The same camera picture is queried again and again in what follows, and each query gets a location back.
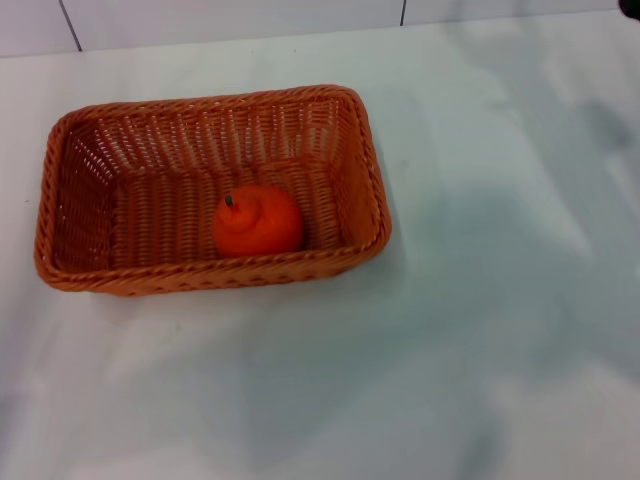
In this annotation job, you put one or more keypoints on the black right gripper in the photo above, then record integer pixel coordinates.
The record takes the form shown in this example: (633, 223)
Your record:
(631, 5)

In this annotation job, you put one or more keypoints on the orange fruit with stem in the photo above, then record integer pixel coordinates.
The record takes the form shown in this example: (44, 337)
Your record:
(265, 225)

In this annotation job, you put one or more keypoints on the orange woven plastic basket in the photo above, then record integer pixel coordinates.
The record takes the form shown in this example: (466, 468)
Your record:
(175, 220)

